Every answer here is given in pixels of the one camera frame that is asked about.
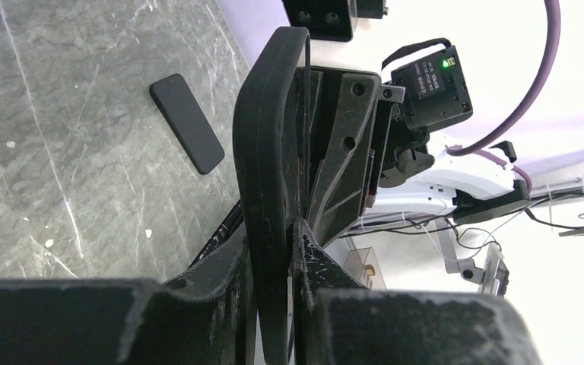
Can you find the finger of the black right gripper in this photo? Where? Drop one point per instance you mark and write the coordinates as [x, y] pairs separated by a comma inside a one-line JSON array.
[[343, 146], [309, 88]]

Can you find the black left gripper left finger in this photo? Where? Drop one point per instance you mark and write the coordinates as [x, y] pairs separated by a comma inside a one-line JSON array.
[[203, 316]]

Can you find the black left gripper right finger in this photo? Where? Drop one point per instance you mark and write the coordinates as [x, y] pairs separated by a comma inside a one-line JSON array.
[[339, 321]]

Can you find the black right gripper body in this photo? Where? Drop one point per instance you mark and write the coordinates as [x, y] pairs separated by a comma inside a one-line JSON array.
[[422, 97]]

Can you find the black smartphone silver edge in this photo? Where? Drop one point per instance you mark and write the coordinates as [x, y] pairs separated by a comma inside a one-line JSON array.
[[267, 105]]

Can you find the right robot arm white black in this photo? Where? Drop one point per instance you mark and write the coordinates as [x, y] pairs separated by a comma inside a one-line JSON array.
[[469, 189]]

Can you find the small matte black phone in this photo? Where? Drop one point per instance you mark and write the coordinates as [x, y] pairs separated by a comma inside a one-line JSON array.
[[178, 105]]

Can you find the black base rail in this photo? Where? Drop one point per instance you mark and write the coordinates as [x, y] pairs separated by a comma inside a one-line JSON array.
[[223, 232]]

